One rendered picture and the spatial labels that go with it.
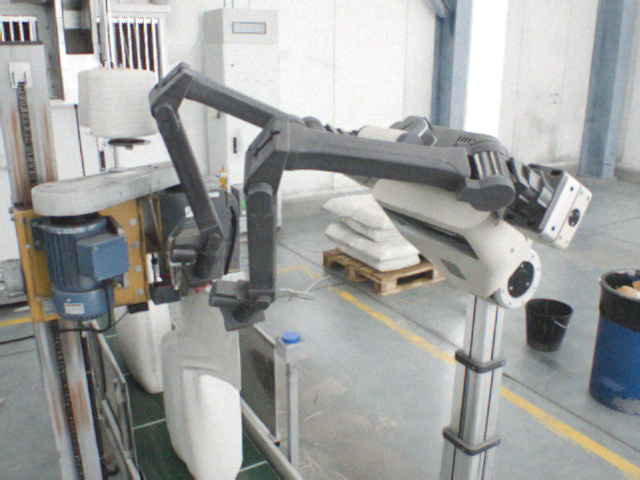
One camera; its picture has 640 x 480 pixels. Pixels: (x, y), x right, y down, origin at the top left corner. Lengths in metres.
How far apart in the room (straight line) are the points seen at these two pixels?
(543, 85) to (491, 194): 8.05
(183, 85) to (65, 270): 0.53
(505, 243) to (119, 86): 0.93
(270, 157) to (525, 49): 7.88
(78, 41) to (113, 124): 2.84
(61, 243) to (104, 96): 0.36
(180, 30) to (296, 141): 3.99
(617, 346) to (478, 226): 2.11
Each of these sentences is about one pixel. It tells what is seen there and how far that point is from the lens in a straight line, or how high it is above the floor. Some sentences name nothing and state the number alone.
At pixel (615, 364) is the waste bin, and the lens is 3.27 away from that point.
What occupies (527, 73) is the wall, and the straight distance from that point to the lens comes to 8.73.
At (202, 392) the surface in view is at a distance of 1.80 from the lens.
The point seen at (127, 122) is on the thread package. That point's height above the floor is 1.57.
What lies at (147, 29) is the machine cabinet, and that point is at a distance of 4.57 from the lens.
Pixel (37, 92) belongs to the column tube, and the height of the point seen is 1.63.
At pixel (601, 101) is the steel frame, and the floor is 1.20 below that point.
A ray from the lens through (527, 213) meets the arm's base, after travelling 1.08.
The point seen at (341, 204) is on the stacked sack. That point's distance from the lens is 4.69.
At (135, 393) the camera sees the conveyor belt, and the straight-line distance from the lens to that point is 2.59.
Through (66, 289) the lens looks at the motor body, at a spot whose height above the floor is 1.17.
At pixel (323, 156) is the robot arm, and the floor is 1.56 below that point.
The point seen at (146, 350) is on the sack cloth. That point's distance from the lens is 2.50.
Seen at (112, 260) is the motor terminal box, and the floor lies 1.25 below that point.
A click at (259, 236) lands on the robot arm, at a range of 1.08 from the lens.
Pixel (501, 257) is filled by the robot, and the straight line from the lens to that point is 1.27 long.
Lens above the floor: 1.70
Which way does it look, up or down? 18 degrees down
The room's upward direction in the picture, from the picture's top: straight up
